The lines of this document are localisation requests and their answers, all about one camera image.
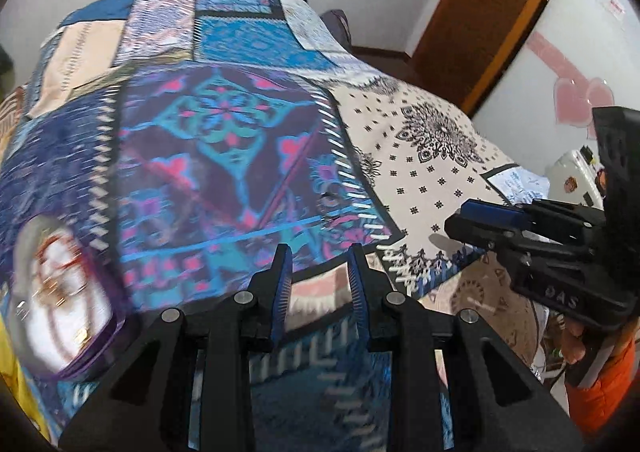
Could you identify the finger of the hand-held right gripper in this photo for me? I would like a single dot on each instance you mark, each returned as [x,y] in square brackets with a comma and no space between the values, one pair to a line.
[495,214]
[475,234]

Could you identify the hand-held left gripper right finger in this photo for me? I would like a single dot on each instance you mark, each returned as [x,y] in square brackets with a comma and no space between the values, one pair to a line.
[357,282]

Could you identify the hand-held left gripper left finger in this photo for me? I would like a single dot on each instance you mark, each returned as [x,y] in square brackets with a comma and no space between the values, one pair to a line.
[282,287]

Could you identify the purple heart-shaped tin box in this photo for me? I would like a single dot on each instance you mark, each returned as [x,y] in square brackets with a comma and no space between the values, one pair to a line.
[55,312]

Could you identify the person's right hand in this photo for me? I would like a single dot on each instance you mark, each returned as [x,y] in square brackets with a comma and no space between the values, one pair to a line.
[572,339]

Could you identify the white blue printed cloth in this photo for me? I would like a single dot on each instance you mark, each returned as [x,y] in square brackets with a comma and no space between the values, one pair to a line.
[520,184]

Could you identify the white appliance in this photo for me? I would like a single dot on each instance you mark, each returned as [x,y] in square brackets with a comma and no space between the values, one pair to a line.
[575,177]

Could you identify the blue patchwork blanket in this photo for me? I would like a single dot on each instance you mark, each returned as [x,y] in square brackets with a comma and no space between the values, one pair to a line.
[225,132]

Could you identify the white heart-print wardrobe door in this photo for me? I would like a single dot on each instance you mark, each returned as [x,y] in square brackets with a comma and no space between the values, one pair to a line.
[575,57]

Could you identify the brown wooden door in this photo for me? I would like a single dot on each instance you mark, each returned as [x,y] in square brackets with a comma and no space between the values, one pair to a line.
[480,12]

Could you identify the dark chair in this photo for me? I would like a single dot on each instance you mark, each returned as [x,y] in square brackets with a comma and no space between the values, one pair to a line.
[336,27]

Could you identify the yellow blanket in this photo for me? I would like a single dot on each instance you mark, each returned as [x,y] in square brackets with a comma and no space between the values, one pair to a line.
[15,382]

